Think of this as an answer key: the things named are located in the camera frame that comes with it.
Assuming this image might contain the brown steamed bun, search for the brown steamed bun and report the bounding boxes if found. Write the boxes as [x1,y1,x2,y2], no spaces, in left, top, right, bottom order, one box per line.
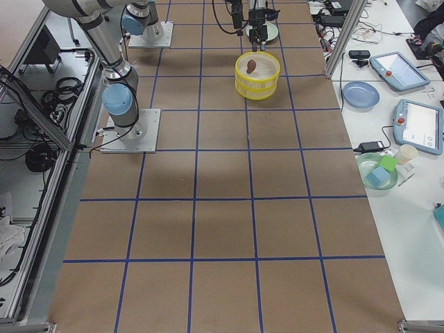
[246,59,257,74]

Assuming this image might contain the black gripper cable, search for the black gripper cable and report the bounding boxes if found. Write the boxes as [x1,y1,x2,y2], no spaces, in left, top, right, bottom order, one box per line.
[211,0,253,35]

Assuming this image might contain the light green plate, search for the light green plate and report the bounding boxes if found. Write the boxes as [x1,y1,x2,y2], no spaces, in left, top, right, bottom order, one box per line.
[246,22,279,45]

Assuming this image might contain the upper teach pendant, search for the upper teach pendant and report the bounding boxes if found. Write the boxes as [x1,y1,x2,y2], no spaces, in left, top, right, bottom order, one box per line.
[369,51,430,91]

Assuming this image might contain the green bowl with blocks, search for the green bowl with blocks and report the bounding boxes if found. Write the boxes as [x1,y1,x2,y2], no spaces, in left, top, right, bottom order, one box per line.
[356,153,398,190]

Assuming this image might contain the black webcam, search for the black webcam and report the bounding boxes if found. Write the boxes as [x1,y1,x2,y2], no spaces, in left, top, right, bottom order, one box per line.
[348,50,370,68]

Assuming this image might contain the blue plate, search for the blue plate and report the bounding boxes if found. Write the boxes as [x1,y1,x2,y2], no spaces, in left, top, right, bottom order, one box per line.
[343,81,380,110]

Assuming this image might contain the paper cup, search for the paper cup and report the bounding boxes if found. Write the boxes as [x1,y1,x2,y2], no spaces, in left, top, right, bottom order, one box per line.
[394,144,418,165]

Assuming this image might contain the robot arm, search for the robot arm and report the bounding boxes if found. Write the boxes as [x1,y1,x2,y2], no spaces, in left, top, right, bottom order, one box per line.
[44,1,160,87]
[121,1,280,52]

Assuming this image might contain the lower teach pendant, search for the lower teach pendant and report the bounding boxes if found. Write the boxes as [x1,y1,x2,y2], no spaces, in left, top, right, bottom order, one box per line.
[393,99,443,155]

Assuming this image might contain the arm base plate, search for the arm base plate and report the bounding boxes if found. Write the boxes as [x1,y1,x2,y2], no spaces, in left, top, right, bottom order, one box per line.
[129,22,174,49]
[100,109,161,153]

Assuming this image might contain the aluminium frame post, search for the aluminium frame post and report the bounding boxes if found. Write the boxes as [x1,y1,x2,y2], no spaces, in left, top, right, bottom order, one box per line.
[324,0,367,79]

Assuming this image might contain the yellow steamer layer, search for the yellow steamer layer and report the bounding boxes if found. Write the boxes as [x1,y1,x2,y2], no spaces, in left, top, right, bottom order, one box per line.
[234,51,280,89]
[235,81,277,101]

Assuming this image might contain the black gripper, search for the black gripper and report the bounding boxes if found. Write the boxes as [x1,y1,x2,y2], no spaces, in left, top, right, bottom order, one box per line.
[248,0,280,52]
[227,0,243,37]

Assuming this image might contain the teach pendant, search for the teach pendant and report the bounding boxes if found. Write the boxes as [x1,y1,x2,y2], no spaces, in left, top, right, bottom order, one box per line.
[369,51,430,91]
[393,99,443,155]

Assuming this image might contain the black power adapter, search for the black power adapter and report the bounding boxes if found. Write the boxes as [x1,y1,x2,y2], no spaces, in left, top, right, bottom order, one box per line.
[353,141,388,154]

